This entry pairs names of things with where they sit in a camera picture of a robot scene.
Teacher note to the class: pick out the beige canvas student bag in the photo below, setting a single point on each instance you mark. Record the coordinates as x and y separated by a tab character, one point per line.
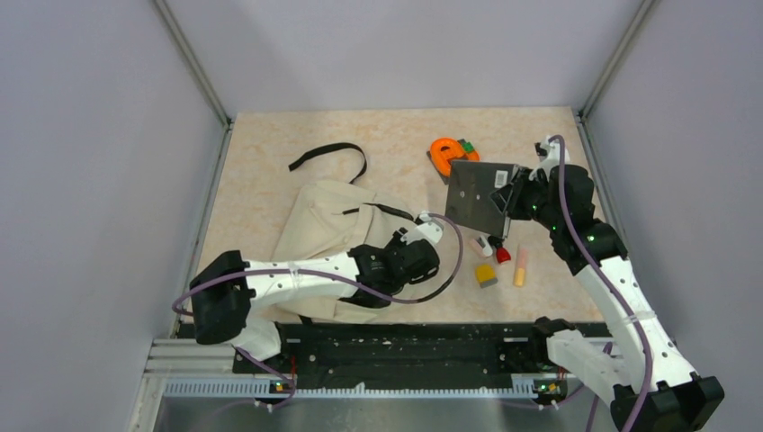
329	217

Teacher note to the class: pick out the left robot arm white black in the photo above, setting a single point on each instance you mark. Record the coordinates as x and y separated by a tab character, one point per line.
226	294

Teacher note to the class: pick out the white cable duct strip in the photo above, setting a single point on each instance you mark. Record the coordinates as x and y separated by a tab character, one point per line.
265	389

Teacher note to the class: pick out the yellow grey eraser block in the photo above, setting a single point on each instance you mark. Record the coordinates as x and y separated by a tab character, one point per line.
485	275

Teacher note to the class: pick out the pink white correction tape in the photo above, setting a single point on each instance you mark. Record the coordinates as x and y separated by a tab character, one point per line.
481	246

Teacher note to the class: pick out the black book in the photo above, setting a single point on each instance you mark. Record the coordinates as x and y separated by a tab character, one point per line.
468	203

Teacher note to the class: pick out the grey building plate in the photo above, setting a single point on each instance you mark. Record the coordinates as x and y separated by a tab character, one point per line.
441	164

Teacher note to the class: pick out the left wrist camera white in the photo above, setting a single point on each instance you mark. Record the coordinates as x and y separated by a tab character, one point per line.
427	228

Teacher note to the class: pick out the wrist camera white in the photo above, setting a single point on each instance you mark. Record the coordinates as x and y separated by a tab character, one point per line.
427	228
550	151

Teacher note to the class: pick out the aluminium frame rail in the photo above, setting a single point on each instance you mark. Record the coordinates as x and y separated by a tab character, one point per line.
186	357

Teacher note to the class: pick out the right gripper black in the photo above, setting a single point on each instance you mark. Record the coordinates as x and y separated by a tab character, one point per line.
508	198

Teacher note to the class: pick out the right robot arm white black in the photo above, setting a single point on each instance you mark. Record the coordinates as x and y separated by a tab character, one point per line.
651	386

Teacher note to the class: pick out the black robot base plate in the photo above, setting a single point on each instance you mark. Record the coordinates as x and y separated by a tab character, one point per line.
416	357

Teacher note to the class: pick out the red black stamp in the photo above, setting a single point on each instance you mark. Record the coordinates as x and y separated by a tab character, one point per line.
501	254

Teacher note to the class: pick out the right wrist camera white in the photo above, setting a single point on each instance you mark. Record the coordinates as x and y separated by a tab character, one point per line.
550	151

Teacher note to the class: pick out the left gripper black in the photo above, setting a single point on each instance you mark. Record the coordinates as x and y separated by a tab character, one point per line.
396	240

